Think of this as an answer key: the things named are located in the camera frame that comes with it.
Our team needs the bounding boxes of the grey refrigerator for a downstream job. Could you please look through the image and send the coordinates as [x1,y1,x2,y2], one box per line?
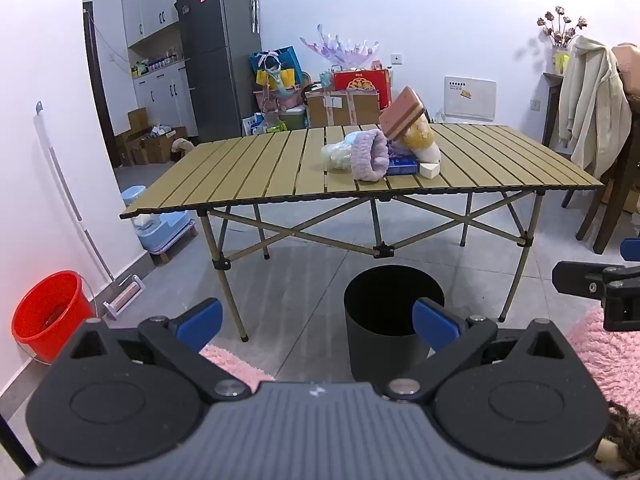
[174,0,263,143]

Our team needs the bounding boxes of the light blue plastic container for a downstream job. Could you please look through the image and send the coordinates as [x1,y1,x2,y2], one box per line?
[131,210,193,253]

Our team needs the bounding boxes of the row of small bottles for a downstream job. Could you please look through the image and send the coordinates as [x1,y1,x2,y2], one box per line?
[131,52,181,78]

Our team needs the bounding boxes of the white base cabinet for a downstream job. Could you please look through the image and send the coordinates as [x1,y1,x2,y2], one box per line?
[132,62,198,138]

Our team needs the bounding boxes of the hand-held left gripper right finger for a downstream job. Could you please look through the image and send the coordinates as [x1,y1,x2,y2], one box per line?
[384,298,575,403]

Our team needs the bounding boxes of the low wooden stand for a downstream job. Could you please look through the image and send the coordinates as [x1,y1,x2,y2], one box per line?
[150,220,198,266]

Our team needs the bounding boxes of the purple fluffy headband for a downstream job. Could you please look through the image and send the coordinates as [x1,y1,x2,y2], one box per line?
[350,129,390,181]

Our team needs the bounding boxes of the tan slatted folding table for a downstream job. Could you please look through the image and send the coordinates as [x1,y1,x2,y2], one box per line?
[120,122,606,343]

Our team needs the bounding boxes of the blue gift bag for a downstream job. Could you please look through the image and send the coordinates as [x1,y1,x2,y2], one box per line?
[250,46,303,86]

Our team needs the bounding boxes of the white sponge mop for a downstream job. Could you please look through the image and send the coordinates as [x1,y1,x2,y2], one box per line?
[34,101,146,321]

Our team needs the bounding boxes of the pink bag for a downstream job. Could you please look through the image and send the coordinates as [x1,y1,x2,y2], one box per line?
[254,87,306,113]

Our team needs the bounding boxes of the brown fuzzy toy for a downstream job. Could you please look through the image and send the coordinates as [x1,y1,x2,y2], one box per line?
[595,400,640,476]

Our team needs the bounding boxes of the white vase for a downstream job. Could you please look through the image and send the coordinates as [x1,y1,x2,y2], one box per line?
[551,46,573,75]

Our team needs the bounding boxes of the large taped cardboard box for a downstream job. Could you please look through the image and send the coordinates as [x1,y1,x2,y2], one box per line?
[305,89,381,129]

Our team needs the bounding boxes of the yellow gift bag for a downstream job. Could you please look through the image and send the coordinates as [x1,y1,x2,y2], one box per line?
[256,67,296,88]

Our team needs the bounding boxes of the pale green box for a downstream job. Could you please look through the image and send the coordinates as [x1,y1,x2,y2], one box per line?
[278,106,307,131]

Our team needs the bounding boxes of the pink fluffy rug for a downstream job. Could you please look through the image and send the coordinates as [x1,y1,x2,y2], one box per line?
[200,305,640,413]

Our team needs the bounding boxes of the dark wooden chair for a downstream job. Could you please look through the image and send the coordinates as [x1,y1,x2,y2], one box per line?
[562,72,640,255]

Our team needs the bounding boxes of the beige jacket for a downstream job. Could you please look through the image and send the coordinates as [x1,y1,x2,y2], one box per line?
[557,36,632,180]

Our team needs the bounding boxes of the dried flower bouquet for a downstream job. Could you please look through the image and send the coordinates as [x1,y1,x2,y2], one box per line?
[537,6,588,48]

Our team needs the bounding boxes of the black trash bin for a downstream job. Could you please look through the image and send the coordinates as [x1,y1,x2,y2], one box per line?
[343,265,446,383]

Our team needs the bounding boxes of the pink layered sponge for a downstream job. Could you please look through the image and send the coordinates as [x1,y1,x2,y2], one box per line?
[378,86,427,141]

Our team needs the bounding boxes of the pink cloth bundle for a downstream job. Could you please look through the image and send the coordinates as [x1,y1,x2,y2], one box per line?
[612,42,640,96]

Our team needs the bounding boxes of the iridescent paper bouquet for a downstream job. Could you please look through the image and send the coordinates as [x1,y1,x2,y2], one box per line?
[299,24,382,71]

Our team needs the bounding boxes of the red plastic bucket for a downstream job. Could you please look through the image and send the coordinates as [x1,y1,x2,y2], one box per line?
[11,270,96,365]

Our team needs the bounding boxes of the yellow white alpaca plush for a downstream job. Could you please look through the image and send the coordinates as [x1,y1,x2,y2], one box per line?
[395,114,442,163]

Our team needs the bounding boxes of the red gift box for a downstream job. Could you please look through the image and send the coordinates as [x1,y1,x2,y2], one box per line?
[333,68,392,110]

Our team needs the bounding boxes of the white wall cabinet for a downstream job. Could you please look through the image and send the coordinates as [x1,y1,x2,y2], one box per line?
[120,0,180,48]

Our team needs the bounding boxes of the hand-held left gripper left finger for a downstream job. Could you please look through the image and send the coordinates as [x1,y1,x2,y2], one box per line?
[68,298,251,403]

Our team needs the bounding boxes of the dark wooden side table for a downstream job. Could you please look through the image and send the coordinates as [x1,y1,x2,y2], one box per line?
[542,72,566,148]

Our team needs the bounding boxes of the clear plastic bag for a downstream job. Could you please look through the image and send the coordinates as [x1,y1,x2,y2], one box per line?
[320,130,366,173]

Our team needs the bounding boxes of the dark brown door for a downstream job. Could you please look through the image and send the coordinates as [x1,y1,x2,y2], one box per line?
[82,1,123,169]

